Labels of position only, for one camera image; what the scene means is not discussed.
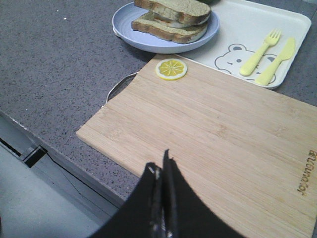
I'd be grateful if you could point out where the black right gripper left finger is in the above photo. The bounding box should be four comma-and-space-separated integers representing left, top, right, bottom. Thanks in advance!
91, 163, 163, 238

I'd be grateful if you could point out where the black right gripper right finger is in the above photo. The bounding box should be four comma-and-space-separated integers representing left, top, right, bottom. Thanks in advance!
162, 149, 238, 238

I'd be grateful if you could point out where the light blue round plate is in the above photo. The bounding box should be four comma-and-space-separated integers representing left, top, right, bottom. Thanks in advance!
112, 2, 220, 54

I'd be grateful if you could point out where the bread slice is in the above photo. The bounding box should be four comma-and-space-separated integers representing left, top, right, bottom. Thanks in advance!
134, 0, 211, 26
131, 12, 208, 44

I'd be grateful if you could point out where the white bear tray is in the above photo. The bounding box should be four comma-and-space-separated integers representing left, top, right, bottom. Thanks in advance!
182, 0, 312, 82

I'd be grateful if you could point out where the wooden cutting board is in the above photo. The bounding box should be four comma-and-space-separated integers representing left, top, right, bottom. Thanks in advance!
77, 55, 317, 238

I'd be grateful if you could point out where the lemon slice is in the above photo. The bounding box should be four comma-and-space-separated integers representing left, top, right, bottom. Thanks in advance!
155, 59, 187, 81

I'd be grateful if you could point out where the yellow plastic knife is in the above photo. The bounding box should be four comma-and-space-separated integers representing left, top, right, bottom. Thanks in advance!
255, 37, 296, 86

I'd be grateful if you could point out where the fried egg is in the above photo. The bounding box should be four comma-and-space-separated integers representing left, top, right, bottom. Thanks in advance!
149, 11, 190, 28

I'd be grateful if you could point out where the yellow plastic fork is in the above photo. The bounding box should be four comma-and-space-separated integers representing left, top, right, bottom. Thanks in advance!
239, 29, 282, 76

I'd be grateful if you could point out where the green lime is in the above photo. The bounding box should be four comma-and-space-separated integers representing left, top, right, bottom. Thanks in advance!
199, 0, 219, 4

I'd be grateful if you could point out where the metal cutting board handle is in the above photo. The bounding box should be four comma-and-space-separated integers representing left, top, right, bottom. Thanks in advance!
101, 71, 139, 108

